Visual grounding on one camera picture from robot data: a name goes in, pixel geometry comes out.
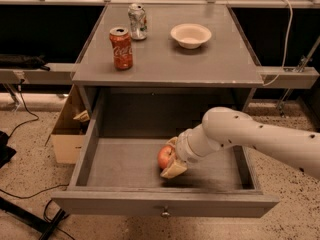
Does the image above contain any white paper bowl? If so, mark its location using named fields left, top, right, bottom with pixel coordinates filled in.
left=170, top=24, right=212, bottom=49

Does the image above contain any metal drawer knob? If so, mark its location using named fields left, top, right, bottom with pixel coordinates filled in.
left=161, top=207, right=171, bottom=218

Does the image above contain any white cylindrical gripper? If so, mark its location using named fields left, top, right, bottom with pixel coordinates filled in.
left=160, top=129, right=209, bottom=179

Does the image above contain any white cable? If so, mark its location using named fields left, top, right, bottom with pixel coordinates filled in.
left=262, top=0, right=294, bottom=87

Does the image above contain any grey wooden cabinet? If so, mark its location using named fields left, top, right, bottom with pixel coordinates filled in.
left=73, top=4, right=263, bottom=129

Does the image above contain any red apple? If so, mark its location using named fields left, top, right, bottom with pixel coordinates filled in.
left=157, top=145, right=173, bottom=169

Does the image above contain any black floor cable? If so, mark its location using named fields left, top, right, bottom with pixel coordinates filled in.
left=7, top=79, right=40, bottom=138

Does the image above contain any black stand leg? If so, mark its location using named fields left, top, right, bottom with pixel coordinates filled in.
left=0, top=197, right=66, bottom=240

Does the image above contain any black cloth at left edge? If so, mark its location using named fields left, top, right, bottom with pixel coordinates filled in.
left=0, top=131, right=16, bottom=168

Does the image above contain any grey open top drawer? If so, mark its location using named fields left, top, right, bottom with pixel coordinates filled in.
left=51, top=87, right=280, bottom=219

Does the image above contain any red Coca-Cola can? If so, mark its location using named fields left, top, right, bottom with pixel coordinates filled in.
left=109, top=27, right=133, bottom=70

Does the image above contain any cardboard box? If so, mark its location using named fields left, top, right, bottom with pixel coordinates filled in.
left=51, top=85, right=90, bottom=164

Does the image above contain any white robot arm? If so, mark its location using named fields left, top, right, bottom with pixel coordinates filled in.
left=161, top=107, right=320, bottom=179

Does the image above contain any silver crumpled soda can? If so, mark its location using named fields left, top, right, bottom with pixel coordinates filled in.
left=128, top=3, right=147, bottom=40

